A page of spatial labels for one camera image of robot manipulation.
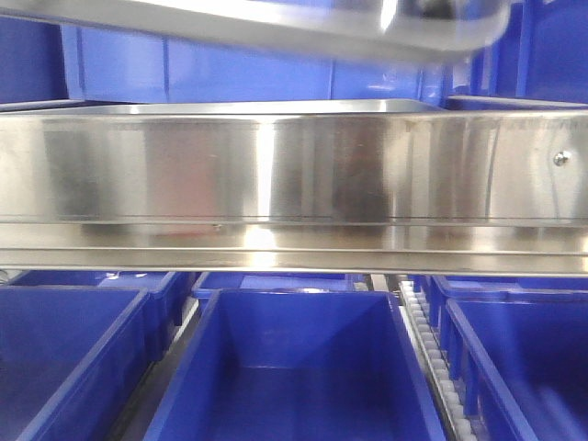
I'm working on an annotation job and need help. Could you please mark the blue bin lower centre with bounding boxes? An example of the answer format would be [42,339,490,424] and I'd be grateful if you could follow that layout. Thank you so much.
[145,289,445,440]

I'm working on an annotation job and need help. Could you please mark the blue bin lower right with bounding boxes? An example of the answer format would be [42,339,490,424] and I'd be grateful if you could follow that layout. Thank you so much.
[447,293,587,440]

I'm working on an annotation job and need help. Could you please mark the large blue bin upper centre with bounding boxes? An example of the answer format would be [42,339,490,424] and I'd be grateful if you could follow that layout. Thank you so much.
[61,26,449,105]

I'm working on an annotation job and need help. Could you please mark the blue ribbed bin upper right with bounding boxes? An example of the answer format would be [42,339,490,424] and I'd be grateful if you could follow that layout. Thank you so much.
[443,1,587,106]

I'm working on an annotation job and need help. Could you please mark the blue bin lower left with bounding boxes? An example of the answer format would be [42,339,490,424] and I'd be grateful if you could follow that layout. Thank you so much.
[1,286,149,440]

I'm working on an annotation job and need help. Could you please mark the silver steel tray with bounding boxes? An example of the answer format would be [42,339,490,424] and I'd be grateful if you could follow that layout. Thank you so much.
[1,98,441,116]
[1,1,512,62]

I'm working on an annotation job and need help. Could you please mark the silver panel screw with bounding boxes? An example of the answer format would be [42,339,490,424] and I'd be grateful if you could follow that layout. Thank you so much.
[553,150,571,167]

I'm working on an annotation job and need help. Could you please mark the roller conveyor rail lower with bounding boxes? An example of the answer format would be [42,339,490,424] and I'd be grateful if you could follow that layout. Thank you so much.
[398,276,478,441]

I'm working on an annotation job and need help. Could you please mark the silver steel tray on shelf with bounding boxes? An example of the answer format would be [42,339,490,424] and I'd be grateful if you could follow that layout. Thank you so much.
[1,98,441,116]

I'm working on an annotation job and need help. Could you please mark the stainless steel shelf front panel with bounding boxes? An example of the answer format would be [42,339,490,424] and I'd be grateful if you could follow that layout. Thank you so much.
[1,110,587,277]

